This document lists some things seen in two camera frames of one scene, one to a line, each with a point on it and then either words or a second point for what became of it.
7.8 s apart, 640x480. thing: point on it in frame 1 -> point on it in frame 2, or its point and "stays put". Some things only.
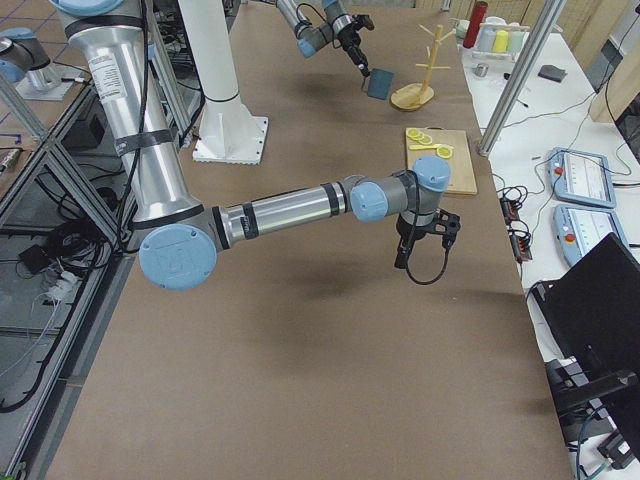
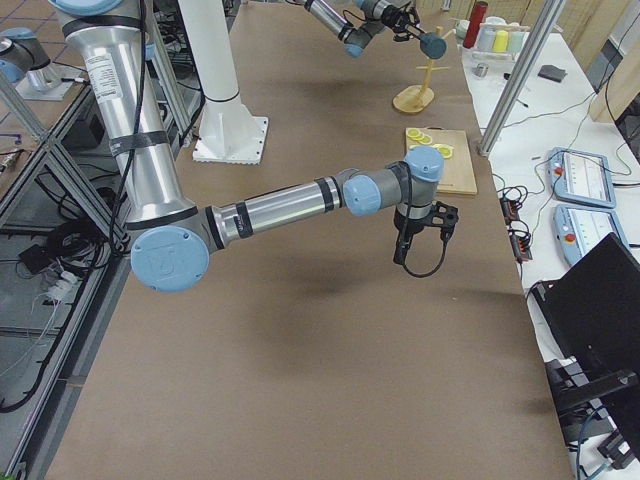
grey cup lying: x=486 y=38 stays put
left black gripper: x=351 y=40 -> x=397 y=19
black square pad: x=552 y=73 stays put
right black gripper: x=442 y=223 stays put
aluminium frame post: x=551 y=12 stays put
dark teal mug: x=379 y=83 -> x=433 y=45
